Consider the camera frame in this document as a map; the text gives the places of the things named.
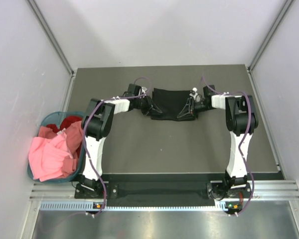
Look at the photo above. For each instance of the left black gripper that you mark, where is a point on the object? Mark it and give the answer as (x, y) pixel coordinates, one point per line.
(150, 107)

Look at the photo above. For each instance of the pink t shirt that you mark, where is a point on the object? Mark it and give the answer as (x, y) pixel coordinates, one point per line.
(54, 155)

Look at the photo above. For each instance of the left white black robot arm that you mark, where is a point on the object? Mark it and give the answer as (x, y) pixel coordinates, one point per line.
(96, 126)

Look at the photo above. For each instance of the red t shirt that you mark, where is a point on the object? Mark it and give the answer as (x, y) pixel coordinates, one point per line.
(65, 123)

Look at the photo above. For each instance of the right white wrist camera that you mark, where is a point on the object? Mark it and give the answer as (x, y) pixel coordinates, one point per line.
(194, 93)

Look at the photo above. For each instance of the grey slotted cable duct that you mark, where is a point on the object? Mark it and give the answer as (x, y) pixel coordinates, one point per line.
(91, 206)

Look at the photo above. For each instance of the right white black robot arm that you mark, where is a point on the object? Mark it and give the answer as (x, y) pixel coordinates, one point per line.
(241, 121)

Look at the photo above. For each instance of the black t shirt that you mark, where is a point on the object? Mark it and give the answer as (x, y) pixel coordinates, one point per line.
(172, 104)

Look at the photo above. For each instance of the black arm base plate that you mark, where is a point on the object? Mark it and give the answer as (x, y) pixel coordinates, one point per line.
(163, 190)

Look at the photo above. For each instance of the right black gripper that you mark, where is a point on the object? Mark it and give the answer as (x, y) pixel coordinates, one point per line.
(190, 109)

